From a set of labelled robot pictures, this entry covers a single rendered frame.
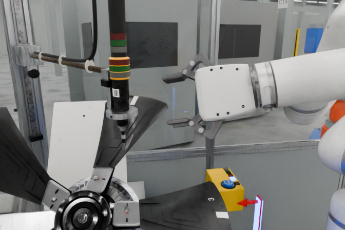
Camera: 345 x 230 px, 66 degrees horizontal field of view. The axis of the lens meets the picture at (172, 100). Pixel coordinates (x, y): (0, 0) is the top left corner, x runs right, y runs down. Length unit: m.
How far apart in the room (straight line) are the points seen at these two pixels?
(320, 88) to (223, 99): 0.15
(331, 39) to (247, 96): 0.21
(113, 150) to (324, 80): 0.51
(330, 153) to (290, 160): 0.93
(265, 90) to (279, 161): 1.24
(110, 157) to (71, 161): 0.28
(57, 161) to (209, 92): 0.66
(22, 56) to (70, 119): 0.28
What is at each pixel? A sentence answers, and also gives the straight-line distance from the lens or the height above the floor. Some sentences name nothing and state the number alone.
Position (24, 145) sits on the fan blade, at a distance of 0.74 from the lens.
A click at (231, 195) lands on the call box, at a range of 1.03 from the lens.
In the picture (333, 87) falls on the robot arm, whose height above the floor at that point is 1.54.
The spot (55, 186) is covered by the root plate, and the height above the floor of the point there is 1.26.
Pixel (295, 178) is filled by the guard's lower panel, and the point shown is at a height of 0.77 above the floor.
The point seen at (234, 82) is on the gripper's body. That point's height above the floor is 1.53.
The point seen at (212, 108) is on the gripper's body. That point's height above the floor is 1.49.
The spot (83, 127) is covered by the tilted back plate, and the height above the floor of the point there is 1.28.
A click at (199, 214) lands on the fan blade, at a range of 0.73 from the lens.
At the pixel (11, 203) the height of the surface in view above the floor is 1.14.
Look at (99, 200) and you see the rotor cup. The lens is 0.66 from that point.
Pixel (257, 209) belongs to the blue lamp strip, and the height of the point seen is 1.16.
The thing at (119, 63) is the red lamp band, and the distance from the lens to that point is 0.55.
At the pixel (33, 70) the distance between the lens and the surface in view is 1.11.
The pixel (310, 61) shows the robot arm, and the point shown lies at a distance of 0.48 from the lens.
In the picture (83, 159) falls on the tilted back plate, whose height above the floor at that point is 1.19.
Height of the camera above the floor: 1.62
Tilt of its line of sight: 15 degrees down
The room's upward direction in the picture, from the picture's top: straight up
